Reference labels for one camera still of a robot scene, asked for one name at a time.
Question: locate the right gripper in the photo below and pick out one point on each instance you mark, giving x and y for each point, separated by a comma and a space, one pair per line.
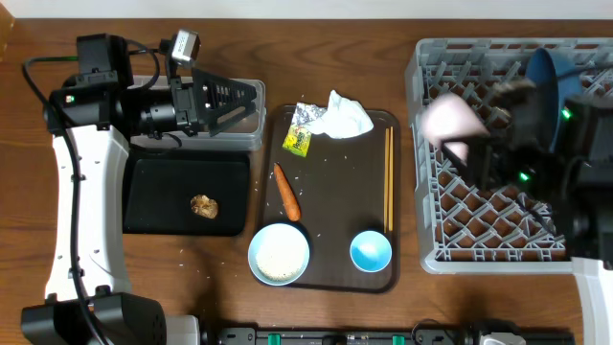
486, 158

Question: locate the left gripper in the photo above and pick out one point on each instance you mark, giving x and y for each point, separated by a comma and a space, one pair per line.
189, 100

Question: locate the pink cup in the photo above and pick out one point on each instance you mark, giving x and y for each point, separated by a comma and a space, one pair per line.
449, 116

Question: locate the brown food scrap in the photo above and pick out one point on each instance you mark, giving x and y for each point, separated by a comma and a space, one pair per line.
204, 206

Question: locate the blue plate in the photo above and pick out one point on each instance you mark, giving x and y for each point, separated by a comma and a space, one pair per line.
546, 69

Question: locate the orange carrot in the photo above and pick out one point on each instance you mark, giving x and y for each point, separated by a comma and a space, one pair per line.
290, 203

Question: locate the light blue cup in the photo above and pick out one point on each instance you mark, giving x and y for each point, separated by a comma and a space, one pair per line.
370, 251

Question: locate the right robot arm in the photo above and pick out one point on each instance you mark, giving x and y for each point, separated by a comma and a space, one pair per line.
556, 152

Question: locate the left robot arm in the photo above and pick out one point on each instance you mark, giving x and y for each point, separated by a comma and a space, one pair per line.
92, 117

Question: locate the grey dishwasher rack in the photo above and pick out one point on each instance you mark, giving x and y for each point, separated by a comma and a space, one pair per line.
461, 229

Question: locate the clear plastic bin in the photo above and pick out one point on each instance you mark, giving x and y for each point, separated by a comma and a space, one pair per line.
244, 136

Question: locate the yellow snack wrapper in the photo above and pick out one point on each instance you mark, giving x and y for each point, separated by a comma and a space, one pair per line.
297, 139

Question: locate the right wooden chopstick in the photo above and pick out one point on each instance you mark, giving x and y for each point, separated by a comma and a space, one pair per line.
391, 181

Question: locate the wooden chopstick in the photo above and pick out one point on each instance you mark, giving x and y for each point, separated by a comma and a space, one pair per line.
386, 181
391, 181

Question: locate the black tray bin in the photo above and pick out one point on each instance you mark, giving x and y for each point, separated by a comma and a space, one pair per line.
158, 189

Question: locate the left wooden chopstick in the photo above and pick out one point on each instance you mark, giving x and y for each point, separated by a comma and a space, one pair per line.
386, 181

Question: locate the white crumpled napkin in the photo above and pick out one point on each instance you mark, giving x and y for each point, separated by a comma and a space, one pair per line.
343, 119

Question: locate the brown serving tray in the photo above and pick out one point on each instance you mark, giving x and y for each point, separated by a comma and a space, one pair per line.
339, 186

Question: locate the bowl of rice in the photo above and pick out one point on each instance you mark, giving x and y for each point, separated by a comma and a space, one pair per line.
278, 254

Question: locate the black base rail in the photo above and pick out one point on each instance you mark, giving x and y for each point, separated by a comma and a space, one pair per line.
335, 337

